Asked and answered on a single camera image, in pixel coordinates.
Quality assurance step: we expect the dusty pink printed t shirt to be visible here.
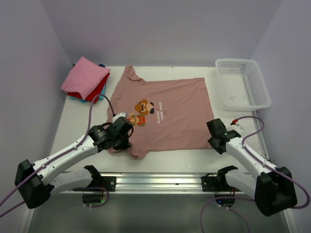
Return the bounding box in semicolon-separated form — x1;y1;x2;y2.
107;66;214;159

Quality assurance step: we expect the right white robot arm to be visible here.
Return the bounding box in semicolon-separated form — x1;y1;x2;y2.
207;118;297;216

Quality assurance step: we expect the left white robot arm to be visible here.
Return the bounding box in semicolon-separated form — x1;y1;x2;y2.
15;116;134;209

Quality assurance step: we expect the folded teal t shirt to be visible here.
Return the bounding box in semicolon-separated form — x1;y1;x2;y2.
69;63;109;104

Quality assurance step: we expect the folded red t shirt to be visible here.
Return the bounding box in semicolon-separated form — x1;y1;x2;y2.
67;72;110;104

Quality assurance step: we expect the folded pink t shirt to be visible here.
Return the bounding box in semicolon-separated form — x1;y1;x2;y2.
61;57;110;101

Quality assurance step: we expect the white plastic basket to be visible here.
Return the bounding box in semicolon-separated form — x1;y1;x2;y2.
215;58;271;112

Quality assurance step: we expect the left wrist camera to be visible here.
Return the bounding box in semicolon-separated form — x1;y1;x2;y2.
112;112;126;122

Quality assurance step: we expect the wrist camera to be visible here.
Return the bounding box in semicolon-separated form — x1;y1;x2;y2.
230;118;244;131
112;112;126;122

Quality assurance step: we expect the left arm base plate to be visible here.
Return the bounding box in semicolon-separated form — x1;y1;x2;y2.
73;176;117;192

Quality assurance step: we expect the aluminium mounting rail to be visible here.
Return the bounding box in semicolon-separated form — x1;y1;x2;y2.
101;172;238;194

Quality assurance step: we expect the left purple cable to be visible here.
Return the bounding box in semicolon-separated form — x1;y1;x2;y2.
0;94;116;218

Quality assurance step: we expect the purple cable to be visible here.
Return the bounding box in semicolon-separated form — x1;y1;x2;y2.
199;116;311;233
0;94;116;218

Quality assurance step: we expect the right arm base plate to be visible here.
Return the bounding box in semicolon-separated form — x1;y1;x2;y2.
201;173;232;192

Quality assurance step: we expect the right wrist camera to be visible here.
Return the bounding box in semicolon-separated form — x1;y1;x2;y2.
230;118;244;131

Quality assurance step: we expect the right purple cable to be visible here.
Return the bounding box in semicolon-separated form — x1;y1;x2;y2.
199;116;311;233

